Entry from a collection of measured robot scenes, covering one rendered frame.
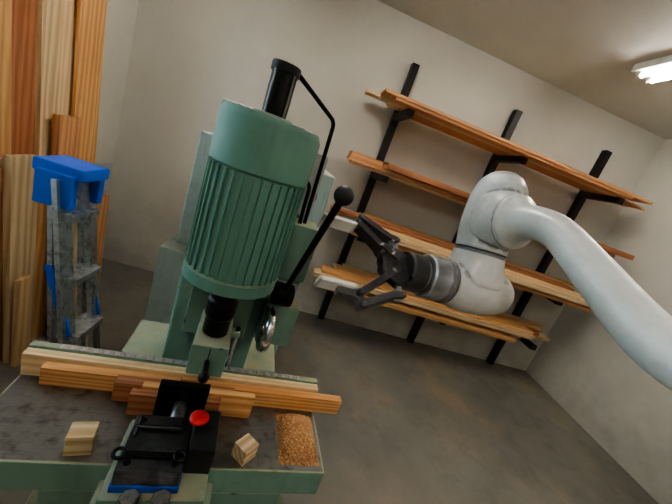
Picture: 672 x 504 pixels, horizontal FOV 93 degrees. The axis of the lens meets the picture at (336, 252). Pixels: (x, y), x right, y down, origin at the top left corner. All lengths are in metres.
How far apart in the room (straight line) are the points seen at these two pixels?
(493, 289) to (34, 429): 0.85
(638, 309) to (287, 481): 0.64
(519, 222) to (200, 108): 2.68
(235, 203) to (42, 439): 0.50
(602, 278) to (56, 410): 0.90
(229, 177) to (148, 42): 2.68
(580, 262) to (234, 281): 0.52
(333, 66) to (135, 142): 1.71
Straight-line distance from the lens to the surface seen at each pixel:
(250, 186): 0.52
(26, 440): 0.78
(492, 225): 0.65
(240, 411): 0.80
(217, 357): 0.70
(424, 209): 3.14
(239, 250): 0.56
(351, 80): 2.96
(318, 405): 0.87
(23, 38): 2.21
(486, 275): 0.68
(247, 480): 0.76
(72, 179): 1.41
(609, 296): 0.52
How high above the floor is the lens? 1.48
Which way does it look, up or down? 15 degrees down
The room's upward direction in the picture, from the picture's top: 20 degrees clockwise
